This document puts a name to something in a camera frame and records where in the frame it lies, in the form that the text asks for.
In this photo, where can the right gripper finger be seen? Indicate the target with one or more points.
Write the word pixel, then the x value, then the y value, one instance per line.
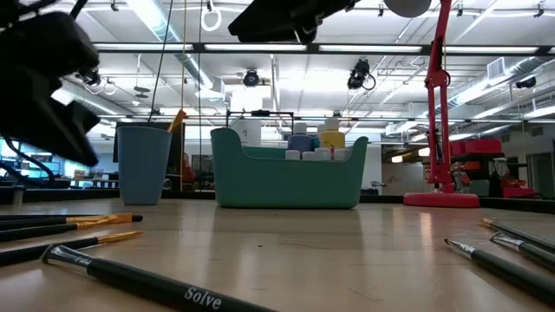
pixel 264 24

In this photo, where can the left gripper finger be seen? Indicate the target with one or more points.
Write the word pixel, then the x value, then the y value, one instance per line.
pixel 84 121
pixel 34 117

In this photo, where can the blue-grey plastic cup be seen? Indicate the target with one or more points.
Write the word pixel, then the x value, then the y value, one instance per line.
pixel 143 164

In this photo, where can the large purple paint bottle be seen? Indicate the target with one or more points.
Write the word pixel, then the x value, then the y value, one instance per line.
pixel 300 142

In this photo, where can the large yellow paint bottle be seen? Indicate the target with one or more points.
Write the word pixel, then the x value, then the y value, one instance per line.
pixel 331 138

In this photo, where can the small white-capped paint bottle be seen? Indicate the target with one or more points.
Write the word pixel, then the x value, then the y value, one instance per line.
pixel 308 156

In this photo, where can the teal plastic bin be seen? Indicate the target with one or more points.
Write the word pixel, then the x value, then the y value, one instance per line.
pixel 282 182

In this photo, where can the black paintbrush Solve print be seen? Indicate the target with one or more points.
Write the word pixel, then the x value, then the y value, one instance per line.
pixel 130 277

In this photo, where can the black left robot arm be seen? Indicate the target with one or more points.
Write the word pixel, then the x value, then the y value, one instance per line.
pixel 13 6

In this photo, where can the black monitor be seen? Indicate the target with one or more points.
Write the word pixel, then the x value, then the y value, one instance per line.
pixel 175 143

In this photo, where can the white bucket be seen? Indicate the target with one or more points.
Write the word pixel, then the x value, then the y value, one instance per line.
pixel 249 132

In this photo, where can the red desk lamp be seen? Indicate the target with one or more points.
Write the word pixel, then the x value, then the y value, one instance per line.
pixel 438 130

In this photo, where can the red shelf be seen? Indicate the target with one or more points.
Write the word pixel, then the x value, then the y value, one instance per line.
pixel 477 147

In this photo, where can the black overhead camera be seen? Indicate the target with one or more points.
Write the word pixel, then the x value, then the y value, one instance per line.
pixel 250 78

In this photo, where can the black overhead frame beam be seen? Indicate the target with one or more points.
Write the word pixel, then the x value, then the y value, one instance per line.
pixel 198 47

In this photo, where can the black aluminium table frame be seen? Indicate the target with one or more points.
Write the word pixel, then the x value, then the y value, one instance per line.
pixel 86 195

